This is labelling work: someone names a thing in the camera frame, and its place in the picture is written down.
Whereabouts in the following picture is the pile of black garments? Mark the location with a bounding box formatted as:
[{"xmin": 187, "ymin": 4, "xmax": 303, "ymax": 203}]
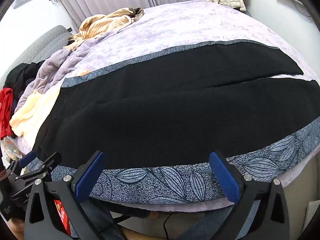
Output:
[{"xmin": 5, "ymin": 60, "xmax": 47, "ymax": 98}]

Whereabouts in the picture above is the grey quilted headboard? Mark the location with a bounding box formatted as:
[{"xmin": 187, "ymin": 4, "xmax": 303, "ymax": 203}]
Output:
[{"xmin": 0, "ymin": 25, "xmax": 73, "ymax": 80}]

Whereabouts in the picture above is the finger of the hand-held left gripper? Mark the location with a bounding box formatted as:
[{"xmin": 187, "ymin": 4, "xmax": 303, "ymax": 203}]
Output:
[
  {"xmin": 15, "ymin": 152, "xmax": 62, "ymax": 184},
  {"xmin": 10, "ymin": 151, "xmax": 36, "ymax": 174}
]

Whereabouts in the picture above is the floral patterned cloth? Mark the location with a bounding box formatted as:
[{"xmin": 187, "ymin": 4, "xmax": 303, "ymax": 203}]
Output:
[{"xmin": 0, "ymin": 136, "xmax": 25, "ymax": 164}]

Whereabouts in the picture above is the beige bed base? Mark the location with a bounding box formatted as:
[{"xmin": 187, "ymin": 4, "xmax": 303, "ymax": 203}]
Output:
[{"xmin": 281, "ymin": 159, "xmax": 320, "ymax": 207}]

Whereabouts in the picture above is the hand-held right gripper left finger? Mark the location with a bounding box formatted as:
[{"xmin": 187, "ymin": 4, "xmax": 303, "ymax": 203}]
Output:
[{"xmin": 24, "ymin": 151, "xmax": 118, "ymax": 240}]

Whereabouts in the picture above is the red box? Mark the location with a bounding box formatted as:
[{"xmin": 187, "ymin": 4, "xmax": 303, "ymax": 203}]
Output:
[{"xmin": 54, "ymin": 199, "xmax": 72, "ymax": 238}]

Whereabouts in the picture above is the lavender velvet bedspread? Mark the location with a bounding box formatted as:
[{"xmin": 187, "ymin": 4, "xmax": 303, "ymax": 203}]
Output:
[{"xmin": 15, "ymin": 0, "xmax": 320, "ymax": 214}]

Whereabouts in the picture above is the yellow striped garment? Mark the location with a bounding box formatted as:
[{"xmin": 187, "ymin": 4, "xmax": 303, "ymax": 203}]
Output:
[{"xmin": 64, "ymin": 8, "xmax": 133, "ymax": 52}]

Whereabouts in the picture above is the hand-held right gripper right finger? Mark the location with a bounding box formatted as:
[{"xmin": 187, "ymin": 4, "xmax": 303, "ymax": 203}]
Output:
[{"xmin": 180, "ymin": 151, "xmax": 292, "ymax": 240}]

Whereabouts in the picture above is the brown garment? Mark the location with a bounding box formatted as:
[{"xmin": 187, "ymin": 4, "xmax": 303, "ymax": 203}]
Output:
[{"xmin": 129, "ymin": 6, "xmax": 145, "ymax": 22}]

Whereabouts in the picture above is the crumpled lavender fleece blanket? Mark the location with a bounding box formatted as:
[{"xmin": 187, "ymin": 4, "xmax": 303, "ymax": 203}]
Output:
[{"xmin": 15, "ymin": 36, "xmax": 100, "ymax": 113}]

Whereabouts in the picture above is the red garment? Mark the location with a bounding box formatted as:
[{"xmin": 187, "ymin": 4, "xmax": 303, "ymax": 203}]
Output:
[{"xmin": 0, "ymin": 88, "xmax": 15, "ymax": 140}]

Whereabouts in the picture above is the black scarf with patterned border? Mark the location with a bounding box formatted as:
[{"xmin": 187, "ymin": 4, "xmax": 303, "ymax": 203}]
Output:
[{"xmin": 27, "ymin": 40, "xmax": 320, "ymax": 205}]

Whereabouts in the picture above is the cream cloth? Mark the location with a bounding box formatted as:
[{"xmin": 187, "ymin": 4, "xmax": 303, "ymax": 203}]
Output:
[{"xmin": 9, "ymin": 87, "xmax": 62, "ymax": 138}]

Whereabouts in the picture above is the black cable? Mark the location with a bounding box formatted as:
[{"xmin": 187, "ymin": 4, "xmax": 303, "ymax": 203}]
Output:
[{"xmin": 162, "ymin": 212, "xmax": 177, "ymax": 240}]

